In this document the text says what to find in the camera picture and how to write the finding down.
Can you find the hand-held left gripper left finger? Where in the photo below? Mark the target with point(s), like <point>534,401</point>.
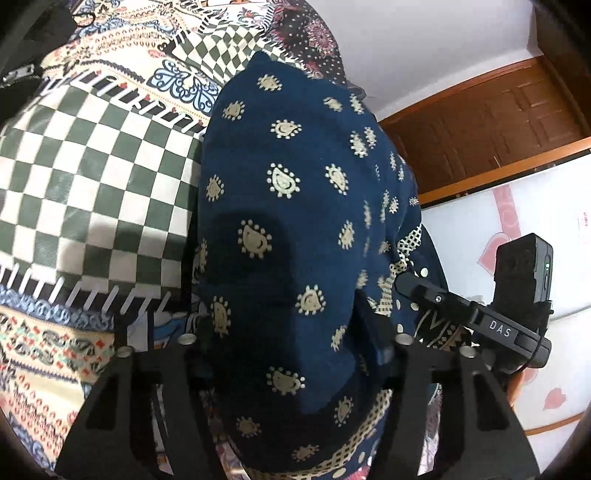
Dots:
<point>184,369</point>

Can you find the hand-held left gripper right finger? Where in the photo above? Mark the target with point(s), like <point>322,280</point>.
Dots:
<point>411,369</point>

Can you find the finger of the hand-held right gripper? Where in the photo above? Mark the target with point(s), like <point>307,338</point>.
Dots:
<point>434,297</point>

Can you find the navy patterned hoodie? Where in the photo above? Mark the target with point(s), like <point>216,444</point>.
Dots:
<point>286,230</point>

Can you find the brown wooden door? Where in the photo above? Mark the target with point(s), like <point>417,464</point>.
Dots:
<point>485,138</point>

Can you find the patchwork print bedspread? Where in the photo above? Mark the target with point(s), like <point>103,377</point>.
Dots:
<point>92,175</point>

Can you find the black zippered jacket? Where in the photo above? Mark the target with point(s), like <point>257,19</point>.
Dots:
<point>32,46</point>

